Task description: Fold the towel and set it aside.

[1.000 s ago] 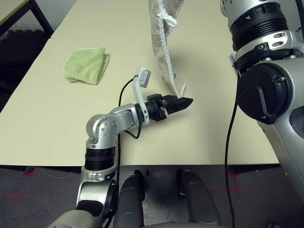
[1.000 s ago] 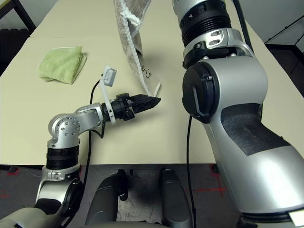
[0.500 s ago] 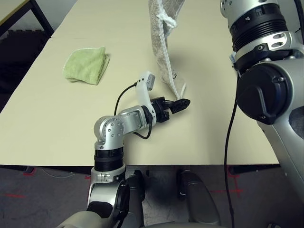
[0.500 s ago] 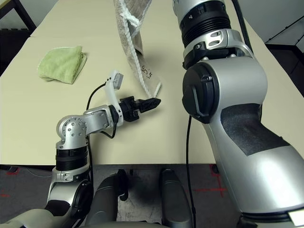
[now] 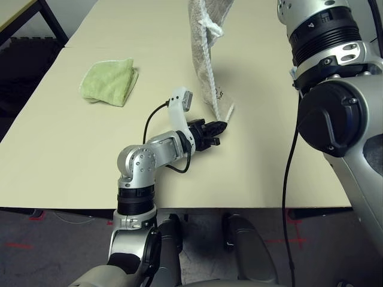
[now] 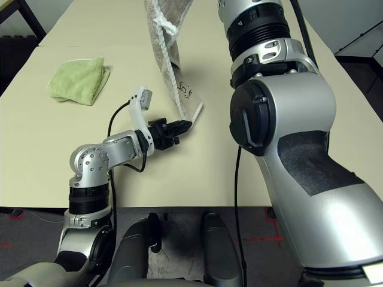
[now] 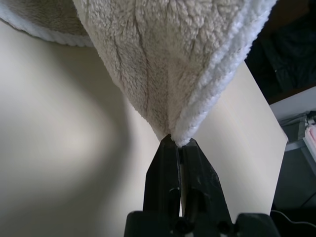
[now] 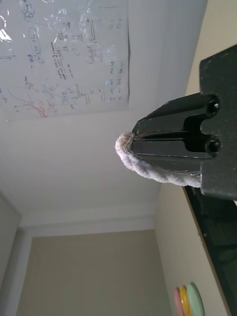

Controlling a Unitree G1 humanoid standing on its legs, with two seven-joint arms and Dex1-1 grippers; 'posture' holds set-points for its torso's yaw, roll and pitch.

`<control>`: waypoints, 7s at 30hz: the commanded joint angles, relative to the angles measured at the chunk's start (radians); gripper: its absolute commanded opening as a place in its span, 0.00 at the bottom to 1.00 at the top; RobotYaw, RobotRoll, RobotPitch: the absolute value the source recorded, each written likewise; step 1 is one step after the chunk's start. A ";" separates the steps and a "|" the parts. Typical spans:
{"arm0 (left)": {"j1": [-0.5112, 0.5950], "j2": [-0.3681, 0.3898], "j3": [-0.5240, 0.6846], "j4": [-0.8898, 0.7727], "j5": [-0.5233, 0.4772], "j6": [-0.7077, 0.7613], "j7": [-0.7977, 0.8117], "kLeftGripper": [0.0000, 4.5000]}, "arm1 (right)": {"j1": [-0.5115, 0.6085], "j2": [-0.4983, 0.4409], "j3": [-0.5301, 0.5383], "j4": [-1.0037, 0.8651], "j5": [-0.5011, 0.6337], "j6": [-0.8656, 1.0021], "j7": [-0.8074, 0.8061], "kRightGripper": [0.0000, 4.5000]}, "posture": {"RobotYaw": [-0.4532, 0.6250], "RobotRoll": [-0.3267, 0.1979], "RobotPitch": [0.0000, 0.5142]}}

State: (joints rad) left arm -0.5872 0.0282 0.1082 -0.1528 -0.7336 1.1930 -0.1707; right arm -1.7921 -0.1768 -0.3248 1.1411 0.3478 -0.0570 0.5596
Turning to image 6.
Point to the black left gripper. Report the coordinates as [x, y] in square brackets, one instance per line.
[160, 134]

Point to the beige towel white trim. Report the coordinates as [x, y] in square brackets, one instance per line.
[157, 36]

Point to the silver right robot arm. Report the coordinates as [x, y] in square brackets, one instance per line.
[284, 119]

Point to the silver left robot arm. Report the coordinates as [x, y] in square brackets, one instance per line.
[89, 158]

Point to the folded green towel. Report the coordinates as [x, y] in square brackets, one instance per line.
[77, 80]

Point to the grey robot right leg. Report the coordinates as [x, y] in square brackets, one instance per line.
[221, 254]

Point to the grey robot leg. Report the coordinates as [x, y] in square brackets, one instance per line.
[221, 254]
[134, 254]

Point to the grey robot left leg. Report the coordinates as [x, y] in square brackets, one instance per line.
[134, 254]

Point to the black foam floor mat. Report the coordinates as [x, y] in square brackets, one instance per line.
[12, 59]

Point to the dark desk with pale edge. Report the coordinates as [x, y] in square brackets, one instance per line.
[359, 59]

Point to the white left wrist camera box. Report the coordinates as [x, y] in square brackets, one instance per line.
[136, 110]

